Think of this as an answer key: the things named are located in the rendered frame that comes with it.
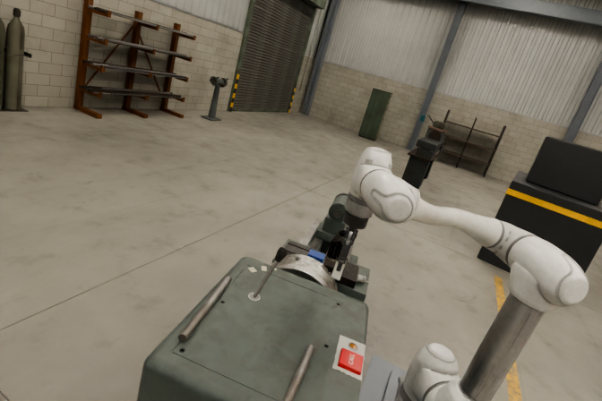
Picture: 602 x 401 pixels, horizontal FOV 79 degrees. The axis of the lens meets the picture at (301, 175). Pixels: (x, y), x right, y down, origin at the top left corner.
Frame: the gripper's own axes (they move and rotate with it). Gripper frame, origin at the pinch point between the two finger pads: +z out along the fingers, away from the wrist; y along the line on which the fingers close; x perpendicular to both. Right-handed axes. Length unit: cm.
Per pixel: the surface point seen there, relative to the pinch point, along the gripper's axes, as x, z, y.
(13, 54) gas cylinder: 585, 44, 363
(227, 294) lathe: 28.1, 10.0, -20.0
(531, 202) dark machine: -215, 30, 430
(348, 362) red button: -10.0, 8.8, -28.2
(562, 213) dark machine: -249, 30, 418
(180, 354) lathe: 27, 10, -46
